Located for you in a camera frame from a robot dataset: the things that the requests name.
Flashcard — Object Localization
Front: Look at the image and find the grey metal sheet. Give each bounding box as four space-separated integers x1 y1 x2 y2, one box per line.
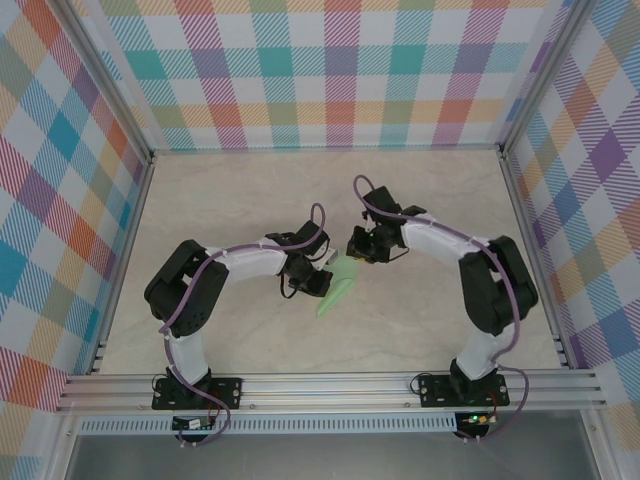
64 432 601 480

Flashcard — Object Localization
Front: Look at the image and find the wide aluminium mounting rail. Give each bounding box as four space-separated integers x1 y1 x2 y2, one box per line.
55 369 609 414

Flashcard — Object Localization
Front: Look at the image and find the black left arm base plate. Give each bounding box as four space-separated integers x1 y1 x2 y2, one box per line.
151 377 245 412

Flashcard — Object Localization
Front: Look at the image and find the slotted grey cable duct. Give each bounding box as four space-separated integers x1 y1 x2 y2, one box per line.
78 412 459 435

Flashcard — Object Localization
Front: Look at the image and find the aluminium table edge rail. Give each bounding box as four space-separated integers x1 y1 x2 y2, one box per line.
498 152 574 371
87 154 157 376

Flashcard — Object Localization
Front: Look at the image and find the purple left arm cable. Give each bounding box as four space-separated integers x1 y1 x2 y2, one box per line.
158 202 330 448

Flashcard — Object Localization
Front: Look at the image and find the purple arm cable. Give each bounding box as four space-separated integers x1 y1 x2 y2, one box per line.
158 202 330 448
352 173 532 446

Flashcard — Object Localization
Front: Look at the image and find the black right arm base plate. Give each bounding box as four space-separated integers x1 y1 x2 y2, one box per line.
417 373 510 409

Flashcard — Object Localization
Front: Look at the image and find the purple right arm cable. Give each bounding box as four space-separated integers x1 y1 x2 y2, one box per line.
352 173 532 446

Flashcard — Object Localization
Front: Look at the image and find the aluminium frame post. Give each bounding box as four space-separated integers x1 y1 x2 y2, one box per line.
497 0 599 159
58 0 156 164

